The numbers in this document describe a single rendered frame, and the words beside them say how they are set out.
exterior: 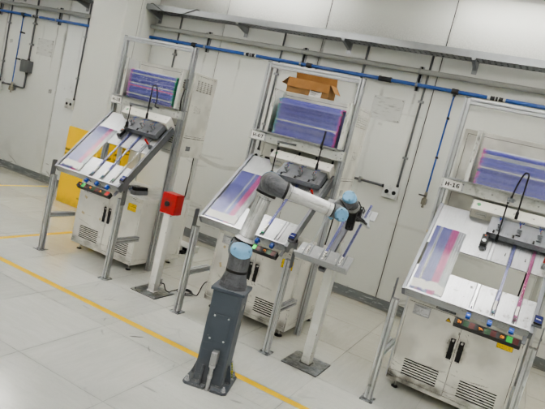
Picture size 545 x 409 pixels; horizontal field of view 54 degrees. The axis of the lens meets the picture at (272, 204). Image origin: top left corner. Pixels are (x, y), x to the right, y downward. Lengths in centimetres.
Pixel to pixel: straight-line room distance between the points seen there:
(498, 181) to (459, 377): 121
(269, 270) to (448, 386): 137
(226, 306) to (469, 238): 153
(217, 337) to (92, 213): 221
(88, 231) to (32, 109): 351
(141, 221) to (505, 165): 274
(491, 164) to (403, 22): 226
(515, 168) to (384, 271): 211
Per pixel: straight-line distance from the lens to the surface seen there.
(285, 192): 275
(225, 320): 286
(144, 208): 443
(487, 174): 349
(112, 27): 644
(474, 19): 525
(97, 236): 474
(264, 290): 383
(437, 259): 328
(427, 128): 511
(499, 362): 348
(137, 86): 470
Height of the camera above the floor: 141
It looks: 8 degrees down
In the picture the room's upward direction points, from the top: 14 degrees clockwise
